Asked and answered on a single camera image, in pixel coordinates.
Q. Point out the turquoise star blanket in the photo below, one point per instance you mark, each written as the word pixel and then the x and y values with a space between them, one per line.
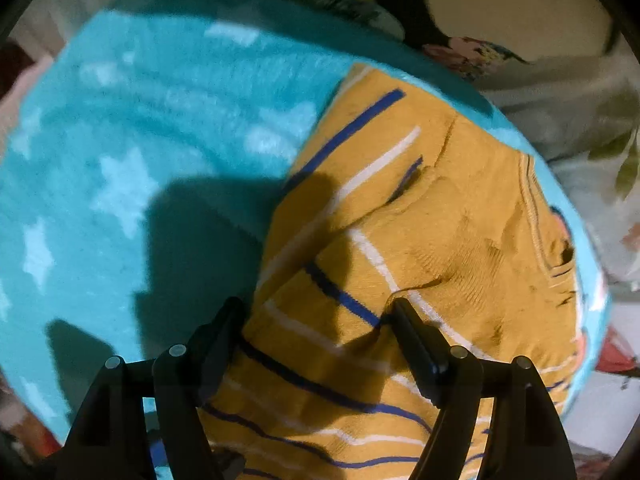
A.
pixel 125 160

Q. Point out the cream pillow with black floral print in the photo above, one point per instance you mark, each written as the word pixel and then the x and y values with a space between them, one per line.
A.
pixel 515 15

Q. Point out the dark red cloth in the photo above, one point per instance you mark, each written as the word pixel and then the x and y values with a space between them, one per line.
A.
pixel 11 67

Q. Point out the white pillow with leaf print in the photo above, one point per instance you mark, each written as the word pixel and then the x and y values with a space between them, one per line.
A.
pixel 600 170

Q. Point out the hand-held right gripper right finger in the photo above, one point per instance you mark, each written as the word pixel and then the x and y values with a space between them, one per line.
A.
pixel 420 345

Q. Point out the mustard striped sweater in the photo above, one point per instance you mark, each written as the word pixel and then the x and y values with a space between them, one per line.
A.
pixel 450 210

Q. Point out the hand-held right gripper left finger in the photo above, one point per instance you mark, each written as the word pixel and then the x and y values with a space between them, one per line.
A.
pixel 220 340

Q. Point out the pink cloth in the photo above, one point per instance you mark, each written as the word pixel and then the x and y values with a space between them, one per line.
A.
pixel 30 90

